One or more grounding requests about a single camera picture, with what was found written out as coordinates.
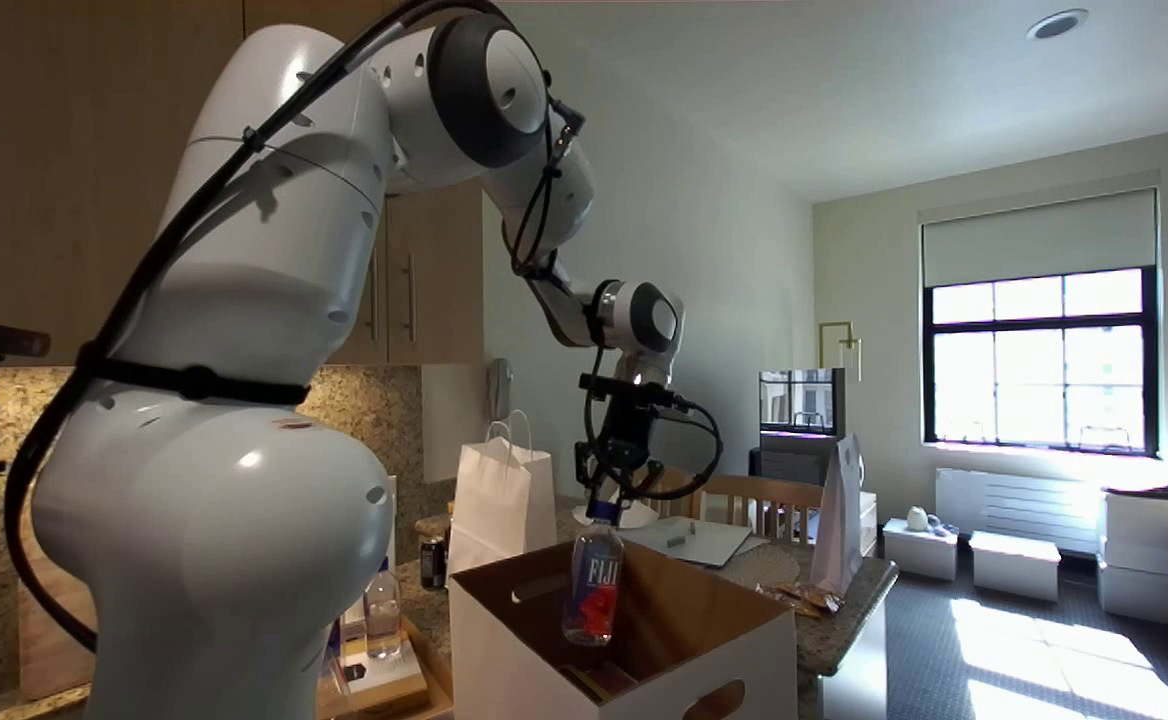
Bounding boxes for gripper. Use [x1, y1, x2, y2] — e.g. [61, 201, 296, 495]
[575, 386, 667, 506]

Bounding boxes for clear plastic water bottle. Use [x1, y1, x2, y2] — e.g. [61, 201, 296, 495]
[561, 499, 626, 647]

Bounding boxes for white cardboard box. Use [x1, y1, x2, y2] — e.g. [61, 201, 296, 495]
[448, 539, 799, 720]

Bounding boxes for white storage box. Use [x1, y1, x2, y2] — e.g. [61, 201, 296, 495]
[881, 517, 959, 583]
[970, 530, 1063, 604]

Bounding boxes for white paper sheets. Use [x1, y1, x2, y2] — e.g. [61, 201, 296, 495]
[624, 517, 754, 570]

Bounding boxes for wooden chair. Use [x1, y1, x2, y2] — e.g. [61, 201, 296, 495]
[656, 472, 826, 547]

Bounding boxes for dark tv stand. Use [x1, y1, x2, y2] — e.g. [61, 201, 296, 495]
[748, 431, 837, 488]

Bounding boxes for round woven placemat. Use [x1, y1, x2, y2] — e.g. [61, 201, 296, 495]
[716, 543, 804, 593]

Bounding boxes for monitor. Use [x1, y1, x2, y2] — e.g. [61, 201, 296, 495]
[758, 367, 846, 438]

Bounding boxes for crumpled snack wrapper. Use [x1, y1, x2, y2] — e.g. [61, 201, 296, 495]
[755, 581, 846, 618]

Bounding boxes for tall white paper bag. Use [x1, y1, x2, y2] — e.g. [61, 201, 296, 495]
[809, 433, 866, 599]

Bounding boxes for gold floor lamp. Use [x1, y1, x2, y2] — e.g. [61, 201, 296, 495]
[818, 320, 864, 384]

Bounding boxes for small clear plastic bottle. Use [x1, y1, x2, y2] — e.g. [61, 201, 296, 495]
[363, 558, 404, 662]

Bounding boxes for white radiator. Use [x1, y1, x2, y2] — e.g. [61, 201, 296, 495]
[935, 467, 1107, 557]

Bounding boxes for window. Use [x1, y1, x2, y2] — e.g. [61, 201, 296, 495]
[921, 265, 1161, 459]

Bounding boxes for white roller blind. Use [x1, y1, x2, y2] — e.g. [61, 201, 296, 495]
[921, 188, 1160, 289]

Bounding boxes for stack of white boxes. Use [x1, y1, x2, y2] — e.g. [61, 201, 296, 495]
[1096, 486, 1168, 627]

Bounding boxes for wooden cutting board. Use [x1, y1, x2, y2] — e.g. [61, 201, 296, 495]
[18, 535, 97, 703]

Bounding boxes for recessed ceiling light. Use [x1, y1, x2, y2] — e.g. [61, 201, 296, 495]
[1026, 8, 1091, 42]

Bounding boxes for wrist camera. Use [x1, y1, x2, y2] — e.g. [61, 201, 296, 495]
[579, 373, 692, 412]

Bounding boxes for white paper bag with handles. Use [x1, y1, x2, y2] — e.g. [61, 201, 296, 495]
[446, 409, 559, 578]

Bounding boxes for wall phone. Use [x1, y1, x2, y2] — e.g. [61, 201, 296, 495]
[486, 357, 516, 422]

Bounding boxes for wooden wall cabinet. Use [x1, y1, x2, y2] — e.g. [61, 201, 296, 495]
[0, 0, 486, 368]

